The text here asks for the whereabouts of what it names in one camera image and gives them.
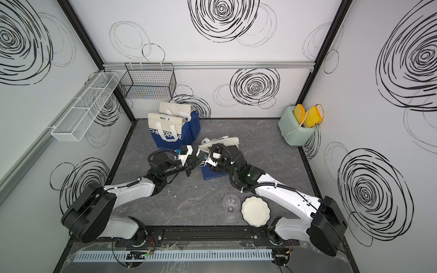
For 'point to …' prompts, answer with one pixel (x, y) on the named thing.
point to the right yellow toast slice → (313, 116)
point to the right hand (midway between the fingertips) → (209, 150)
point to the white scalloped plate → (255, 211)
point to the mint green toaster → (293, 134)
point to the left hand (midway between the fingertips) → (203, 158)
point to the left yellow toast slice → (299, 112)
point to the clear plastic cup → (231, 203)
